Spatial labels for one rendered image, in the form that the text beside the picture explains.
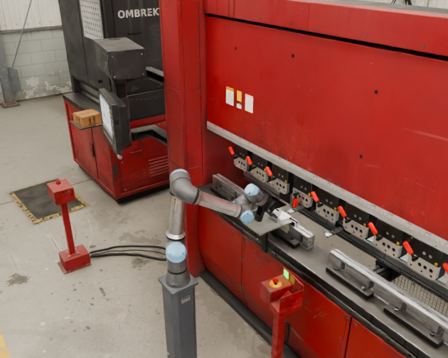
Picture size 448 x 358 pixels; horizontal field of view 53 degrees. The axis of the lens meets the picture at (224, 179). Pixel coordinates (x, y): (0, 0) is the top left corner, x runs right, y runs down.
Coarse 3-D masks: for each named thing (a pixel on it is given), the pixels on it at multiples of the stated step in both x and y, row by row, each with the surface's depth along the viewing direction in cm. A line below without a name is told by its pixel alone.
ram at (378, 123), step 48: (240, 48) 279; (288, 48) 245; (336, 48) 218; (384, 48) 198; (288, 96) 255; (336, 96) 225; (384, 96) 202; (432, 96) 183; (240, 144) 306; (288, 144) 265; (336, 144) 234; (384, 144) 209; (432, 144) 189; (336, 192) 243; (384, 192) 216; (432, 192) 195
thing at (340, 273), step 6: (330, 270) 257; (336, 276) 253; (342, 276) 251; (348, 276) 251; (342, 282) 251; (348, 282) 247; (354, 282) 247; (354, 288) 244; (360, 288) 242; (366, 288) 242; (360, 294) 242; (366, 294) 238; (372, 294) 239
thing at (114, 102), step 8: (104, 88) 341; (104, 96) 324; (112, 96) 332; (112, 104) 305; (120, 104) 314; (112, 112) 307; (120, 112) 312; (112, 120) 311; (120, 120) 315; (104, 128) 349; (112, 128) 315; (120, 128) 314; (128, 128) 320; (112, 136) 323; (120, 136) 316; (128, 136) 322; (112, 144) 329; (120, 144) 319; (128, 144) 324; (120, 152) 321
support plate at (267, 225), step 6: (264, 216) 291; (252, 222) 284; (258, 222) 284; (264, 222) 284; (270, 222) 284; (282, 222) 284; (288, 222) 284; (252, 228) 278; (258, 228) 278; (264, 228) 278; (270, 228) 278; (276, 228) 278; (258, 234) 273
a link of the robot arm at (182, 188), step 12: (180, 180) 244; (180, 192) 242; (192, 192) 241; (204, 192) 247; (192, 204) 244; (204, 204) 246; (216, 204) 247; (228, 204) 250; (240, 216) 253; (252, 216) 253
